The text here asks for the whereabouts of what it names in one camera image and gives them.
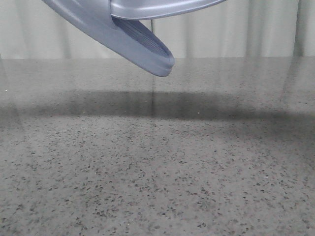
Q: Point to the light blue slipper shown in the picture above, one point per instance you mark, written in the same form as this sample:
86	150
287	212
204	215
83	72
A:
128	38
152	9

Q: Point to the grey-white curtain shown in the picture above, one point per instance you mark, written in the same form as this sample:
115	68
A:
29	29

